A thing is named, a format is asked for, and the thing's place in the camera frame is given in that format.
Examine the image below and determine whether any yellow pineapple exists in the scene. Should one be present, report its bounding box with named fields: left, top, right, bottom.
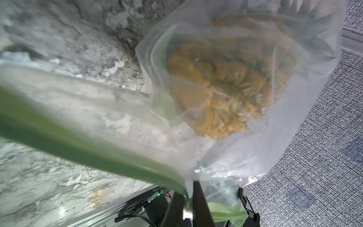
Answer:
left=167, top=1, right=337, bottom=140

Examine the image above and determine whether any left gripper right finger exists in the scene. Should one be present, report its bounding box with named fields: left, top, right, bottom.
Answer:
left=192, top=181, right=215, bottom=227

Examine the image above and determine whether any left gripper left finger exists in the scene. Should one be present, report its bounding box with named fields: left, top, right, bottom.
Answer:
left=161, top=193, right=184, bottom=227

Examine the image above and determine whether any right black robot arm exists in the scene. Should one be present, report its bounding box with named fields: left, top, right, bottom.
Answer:
left=114, top=184, right=261, bottom=227

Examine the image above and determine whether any clear zip-top bag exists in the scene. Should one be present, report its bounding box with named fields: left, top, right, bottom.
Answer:
left=1, top=1, right=347, bottom=221

